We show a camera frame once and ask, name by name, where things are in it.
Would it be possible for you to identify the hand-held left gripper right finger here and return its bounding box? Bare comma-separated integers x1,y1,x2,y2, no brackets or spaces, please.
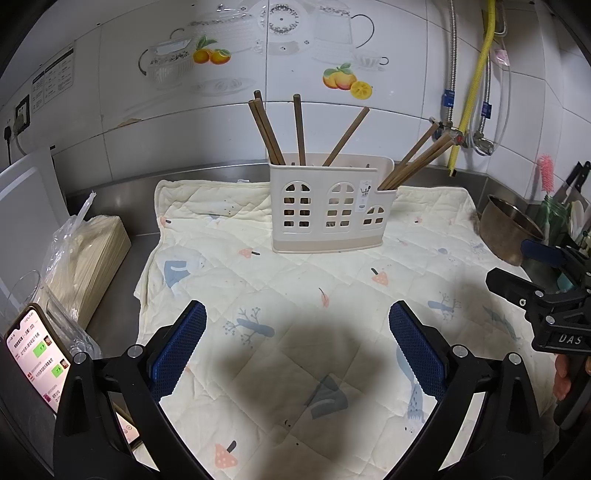
388,300,546,480

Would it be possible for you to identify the clear plastic tube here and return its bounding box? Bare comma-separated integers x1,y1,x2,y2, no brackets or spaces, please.
495,59,513,145

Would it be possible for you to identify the black handled knife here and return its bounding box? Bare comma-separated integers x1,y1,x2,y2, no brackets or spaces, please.
551,161,591,206

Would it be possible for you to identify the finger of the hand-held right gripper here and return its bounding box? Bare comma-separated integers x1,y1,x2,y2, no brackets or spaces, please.
486,267,556,320
521,239,571,269

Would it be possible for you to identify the plastic bag of beige sheets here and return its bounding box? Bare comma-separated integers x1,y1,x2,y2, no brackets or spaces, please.
41,191,133,334

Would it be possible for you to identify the yellow gas hose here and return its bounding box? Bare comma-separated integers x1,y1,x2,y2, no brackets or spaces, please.
449,0,498,179

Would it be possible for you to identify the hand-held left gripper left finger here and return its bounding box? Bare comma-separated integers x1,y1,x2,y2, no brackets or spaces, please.
53,300,208,480

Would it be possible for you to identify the brass valve with red handle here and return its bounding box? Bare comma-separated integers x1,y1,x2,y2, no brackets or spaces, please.
438,119,468,149

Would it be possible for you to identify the pink bottle brush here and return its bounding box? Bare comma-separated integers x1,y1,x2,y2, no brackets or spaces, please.
537,154,556,200

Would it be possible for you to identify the brown wooden chopstick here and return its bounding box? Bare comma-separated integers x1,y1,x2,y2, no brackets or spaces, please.
322,107,370,167
257,102,287,165
390,139,458,190
378,119,441,190
293,93,307,166
248,99,278,165
253,90,283,165
383,134,454,190

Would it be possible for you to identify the black plug with cable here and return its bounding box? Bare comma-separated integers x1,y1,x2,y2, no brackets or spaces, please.
4,126,27,163

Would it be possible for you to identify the paper wall notice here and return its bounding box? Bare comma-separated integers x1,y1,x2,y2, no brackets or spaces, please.
31,44,76,114

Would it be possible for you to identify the braided metal hose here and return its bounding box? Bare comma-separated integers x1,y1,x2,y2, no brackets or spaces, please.
442,0,459,128
479,34,494,137

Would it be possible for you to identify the wall socket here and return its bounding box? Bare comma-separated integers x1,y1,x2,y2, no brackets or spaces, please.
14,95,32,133

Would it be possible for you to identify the white quilted printed cloth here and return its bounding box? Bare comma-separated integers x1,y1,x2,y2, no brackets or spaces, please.
134,178,561,480

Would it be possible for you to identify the smartphone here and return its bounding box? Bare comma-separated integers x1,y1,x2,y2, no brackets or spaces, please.
4,305,140,454

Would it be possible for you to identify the white cutting board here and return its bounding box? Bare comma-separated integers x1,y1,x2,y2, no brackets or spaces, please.
0,148,71,320

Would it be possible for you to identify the clear glass jar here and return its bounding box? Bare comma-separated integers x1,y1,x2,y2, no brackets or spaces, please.
8,270,48,320

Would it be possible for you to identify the white plastic spoon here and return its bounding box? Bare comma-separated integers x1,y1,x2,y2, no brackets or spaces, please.
569,199,586,241

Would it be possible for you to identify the beige plastic utensil holder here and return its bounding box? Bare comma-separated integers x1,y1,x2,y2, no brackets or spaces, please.
269,152,396,254

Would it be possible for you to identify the stainless steel pot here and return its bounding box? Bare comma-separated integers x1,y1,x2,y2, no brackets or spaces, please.
478,194,546,267

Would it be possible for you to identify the person's right hand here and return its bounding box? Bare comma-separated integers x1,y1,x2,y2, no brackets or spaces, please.
553,353,574,401

